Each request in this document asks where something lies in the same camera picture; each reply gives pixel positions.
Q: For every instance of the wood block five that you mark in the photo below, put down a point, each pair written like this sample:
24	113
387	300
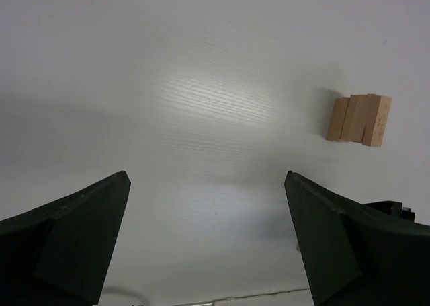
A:
380	120

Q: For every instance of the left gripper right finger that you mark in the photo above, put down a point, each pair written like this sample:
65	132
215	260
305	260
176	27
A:
354	254

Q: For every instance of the wood block eight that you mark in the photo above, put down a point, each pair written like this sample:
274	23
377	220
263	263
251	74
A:
371	108

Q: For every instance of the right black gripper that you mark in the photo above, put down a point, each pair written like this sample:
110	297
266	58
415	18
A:
395	209

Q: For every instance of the wood block three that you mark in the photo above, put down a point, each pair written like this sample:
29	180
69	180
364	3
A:
348	121

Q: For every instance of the wood block four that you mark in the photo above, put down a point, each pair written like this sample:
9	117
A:
358	120

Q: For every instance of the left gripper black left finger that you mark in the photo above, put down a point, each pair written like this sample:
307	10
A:
60	252

